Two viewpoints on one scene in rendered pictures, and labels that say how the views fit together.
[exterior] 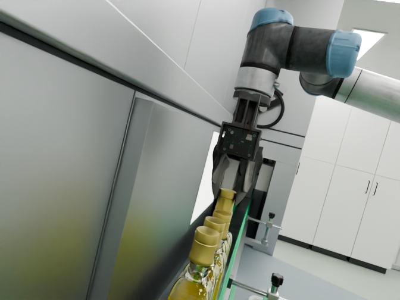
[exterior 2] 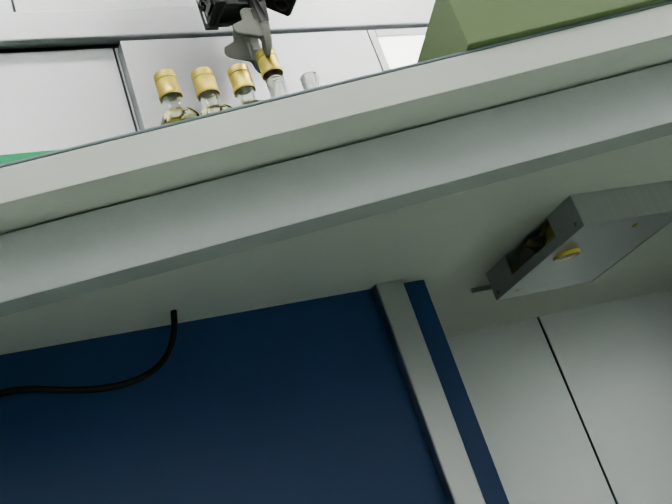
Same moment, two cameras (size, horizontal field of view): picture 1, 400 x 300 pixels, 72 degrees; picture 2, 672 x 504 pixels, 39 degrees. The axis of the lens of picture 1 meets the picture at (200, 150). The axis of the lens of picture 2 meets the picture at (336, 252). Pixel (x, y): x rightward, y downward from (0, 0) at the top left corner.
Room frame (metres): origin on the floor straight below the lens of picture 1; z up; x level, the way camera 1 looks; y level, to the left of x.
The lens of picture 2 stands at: (-0.30, -1.08, 0.34)
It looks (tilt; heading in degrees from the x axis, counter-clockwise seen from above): 21 degrees up; 50
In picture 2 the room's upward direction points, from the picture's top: 19 degrees counter-clockwise
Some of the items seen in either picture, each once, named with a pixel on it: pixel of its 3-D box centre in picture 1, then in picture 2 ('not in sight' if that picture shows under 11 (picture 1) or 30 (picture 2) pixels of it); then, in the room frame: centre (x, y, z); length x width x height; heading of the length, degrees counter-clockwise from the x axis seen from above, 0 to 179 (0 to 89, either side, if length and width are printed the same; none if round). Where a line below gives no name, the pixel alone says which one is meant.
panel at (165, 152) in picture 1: (194, 178); (384, 110); (0.84, -0.01, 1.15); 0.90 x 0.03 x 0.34; 167
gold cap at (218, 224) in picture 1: (212, 233); (205, 84); (0.44, -0.05, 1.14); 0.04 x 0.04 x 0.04
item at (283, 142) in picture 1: (280, 88); not in sight; (1.82, -0.41, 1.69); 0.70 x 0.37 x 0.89; 167
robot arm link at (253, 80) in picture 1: (256, 86); not in sight; (0.53, -0.07, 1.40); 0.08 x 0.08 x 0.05
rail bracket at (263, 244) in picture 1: (261, 234); not in sight; (1.27, -0.37, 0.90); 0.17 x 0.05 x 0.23; 77
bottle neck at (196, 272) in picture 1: (200, 259); (171, 98); (0.38, -0.04, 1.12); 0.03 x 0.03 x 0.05
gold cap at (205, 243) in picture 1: (204, 245); (167, 86); (0.38, -0.04, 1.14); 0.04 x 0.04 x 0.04
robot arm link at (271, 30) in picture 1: (268, 44); not in sight; (0.53, -0.07, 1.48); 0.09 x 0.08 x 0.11; 70
